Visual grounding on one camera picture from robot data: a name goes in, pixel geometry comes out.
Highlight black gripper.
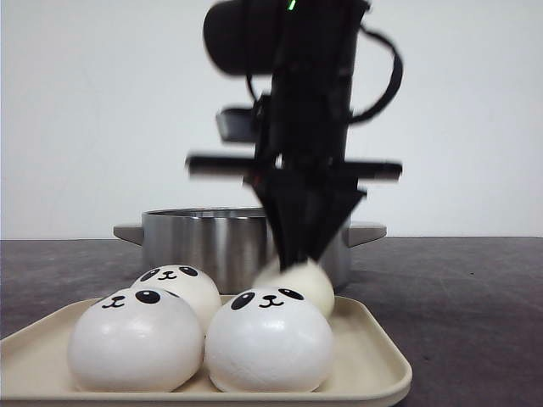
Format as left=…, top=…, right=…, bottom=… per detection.
left=186, top=71, right=402, bottom=270

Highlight panda bun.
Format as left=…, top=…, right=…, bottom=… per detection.
left=204, top=287, right=333, bottom=393
left=253, top=258, right=335, bottom=319
left=67, top=287, right=204, bottom=392
left=132, top=264, right=221, bottom=332

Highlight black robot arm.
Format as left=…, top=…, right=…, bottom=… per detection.
left=187, top=1, right=403, bottom=269

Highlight stainless steel steamer pot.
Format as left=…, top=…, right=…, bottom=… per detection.
left=112, top=207, right=388, bottom=294

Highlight cream plastic tray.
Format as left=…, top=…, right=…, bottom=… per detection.
left=1, top=297, right=412, bottom=406

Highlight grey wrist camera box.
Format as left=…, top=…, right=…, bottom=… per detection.
left=216, top=107, right=260, bottom=143

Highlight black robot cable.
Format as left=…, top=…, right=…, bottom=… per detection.
left=348, top=16, right=404, bottom=124

